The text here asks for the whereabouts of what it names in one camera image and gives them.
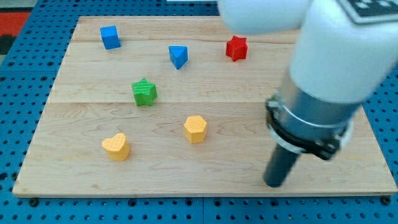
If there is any silver flange with black clamp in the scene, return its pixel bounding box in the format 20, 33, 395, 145
266, 72, 359, 160

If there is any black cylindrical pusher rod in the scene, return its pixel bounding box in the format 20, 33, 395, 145
263, 144, 300, 187

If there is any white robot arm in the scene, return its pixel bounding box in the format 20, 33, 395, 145
218, 0, 397, 187

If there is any red star block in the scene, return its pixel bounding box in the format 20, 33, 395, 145
225, 35, 248, 62

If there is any green star block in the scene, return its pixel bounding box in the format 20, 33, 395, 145
131, 78, 157, 106

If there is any yellow hexagon block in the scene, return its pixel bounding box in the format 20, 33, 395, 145
183, 115, 208, 143

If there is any blue triangle block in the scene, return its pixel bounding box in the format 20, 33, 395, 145
169, 45, 188, 70

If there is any wooden board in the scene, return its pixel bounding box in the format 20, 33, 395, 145
13, 16, 397, 198

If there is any yellow heart block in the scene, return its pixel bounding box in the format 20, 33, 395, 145
101, 133, 130, 161

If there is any blue cube block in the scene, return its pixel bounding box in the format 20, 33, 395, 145
100, 26, 121, 50

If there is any red and black mat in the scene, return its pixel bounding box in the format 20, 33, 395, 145
1, 7, 32, 55

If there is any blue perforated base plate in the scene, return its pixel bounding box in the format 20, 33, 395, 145
1, 0, 397, 223

